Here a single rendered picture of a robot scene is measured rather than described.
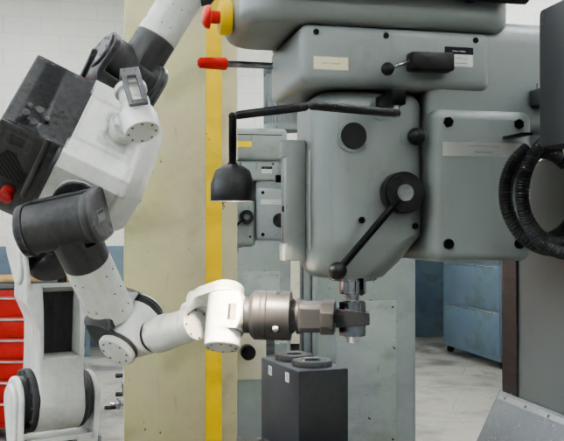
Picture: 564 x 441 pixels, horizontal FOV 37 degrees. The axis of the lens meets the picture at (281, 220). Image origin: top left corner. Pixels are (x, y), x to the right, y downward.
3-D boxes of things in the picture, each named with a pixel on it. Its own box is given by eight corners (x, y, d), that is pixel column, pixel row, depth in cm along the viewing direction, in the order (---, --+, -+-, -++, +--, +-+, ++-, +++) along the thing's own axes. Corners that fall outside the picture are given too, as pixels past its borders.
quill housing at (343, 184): (318, 280, 140) (318, 86, 140) (289, 274, 160) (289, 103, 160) (428, 279, 144) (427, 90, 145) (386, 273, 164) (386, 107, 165)
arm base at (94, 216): (27, 276, 155) (3, 223, 149) (44, 239, 166) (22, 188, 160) (107, 260, 153) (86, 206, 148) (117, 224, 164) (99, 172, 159)
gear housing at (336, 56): (301, 83, 138) (301, 21, 138) (269, 104, 161) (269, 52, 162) (492, 90, 145) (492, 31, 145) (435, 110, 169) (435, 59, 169)
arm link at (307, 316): (333, 293, 146) (264, 292, 147) (333, 350, 146) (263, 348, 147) (336, 288, 159) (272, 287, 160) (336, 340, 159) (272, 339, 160)
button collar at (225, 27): (221, 31, 144) (222, -5, 144) (216, 38, 150) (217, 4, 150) (233, 31, 145) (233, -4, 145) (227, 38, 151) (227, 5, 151)
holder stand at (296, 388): (297, 458, 182) (297, 365, 182) (261, 436, 202) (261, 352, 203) (348, 453, 187) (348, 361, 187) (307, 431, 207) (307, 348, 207)
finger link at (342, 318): (369, 327, 149) (334, 326, 150) (369, 309, 149) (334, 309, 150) (369, 329, 148) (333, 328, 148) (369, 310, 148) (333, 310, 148)
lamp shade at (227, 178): (201, 200, 139) (201, 163, 139) (233, 202, 144) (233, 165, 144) (232, 199, 134) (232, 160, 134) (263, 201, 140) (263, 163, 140)
